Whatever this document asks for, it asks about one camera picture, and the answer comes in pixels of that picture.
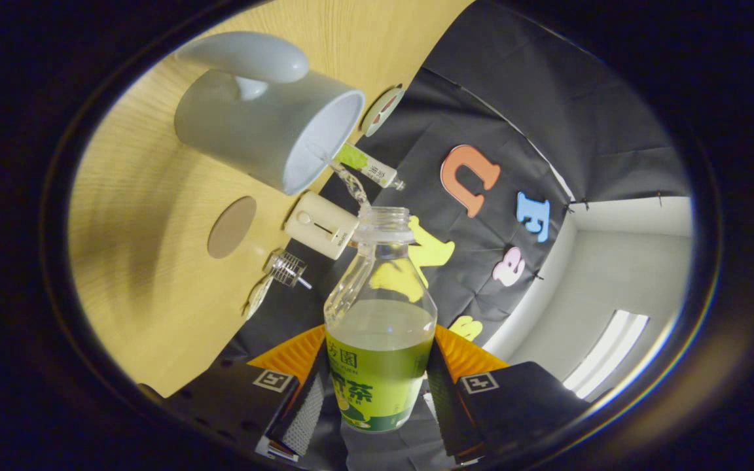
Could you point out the white toaster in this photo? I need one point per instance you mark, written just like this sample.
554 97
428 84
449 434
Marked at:
318 222

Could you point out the clear green-label juice bottle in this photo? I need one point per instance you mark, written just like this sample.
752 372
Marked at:
380 386

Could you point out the ceiling light panel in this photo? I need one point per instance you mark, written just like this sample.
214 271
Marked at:
606 353

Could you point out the striped straw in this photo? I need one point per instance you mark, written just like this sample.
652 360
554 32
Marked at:
304 284

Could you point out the wooden table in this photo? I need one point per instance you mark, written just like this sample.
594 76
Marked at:
141 275

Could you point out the pale green plate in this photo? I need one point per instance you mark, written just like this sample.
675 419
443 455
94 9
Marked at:
380 114

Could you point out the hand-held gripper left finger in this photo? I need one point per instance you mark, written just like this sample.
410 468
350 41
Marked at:
308 405

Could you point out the slim white-green drink bottle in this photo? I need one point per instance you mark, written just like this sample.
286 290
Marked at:
367 165

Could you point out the white cup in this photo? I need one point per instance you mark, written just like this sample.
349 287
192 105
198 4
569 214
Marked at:
252 124

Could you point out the round brown coaster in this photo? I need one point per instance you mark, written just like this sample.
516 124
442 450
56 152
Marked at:
232 227

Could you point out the white divided tray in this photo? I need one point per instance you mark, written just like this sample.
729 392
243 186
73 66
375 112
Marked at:
258 297

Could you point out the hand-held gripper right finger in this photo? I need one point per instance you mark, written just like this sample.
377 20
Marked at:
442 405

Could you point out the black backdrop cloth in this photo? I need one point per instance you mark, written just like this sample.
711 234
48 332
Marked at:
514 98

